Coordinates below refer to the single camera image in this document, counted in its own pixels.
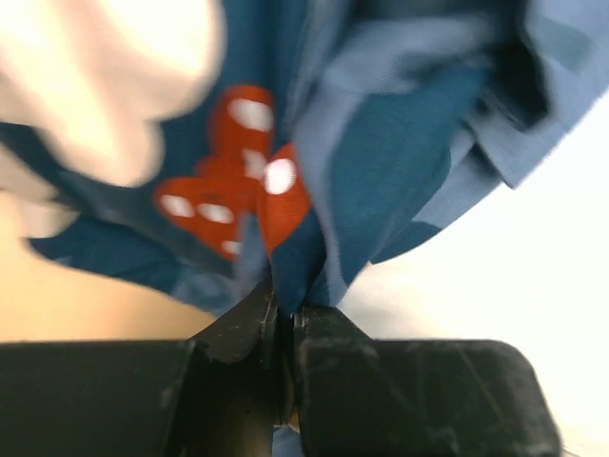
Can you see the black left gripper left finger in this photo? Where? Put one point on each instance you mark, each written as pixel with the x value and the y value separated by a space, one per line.
pixel 212 394

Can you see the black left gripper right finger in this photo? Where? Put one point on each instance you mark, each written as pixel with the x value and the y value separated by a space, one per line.
pixel 360 396

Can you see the blue cartoon letter pillowcase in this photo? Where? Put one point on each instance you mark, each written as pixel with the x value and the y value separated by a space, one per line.
pixel 199 148

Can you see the white pillow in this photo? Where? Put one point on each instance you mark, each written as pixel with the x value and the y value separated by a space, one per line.
pixel 527 266

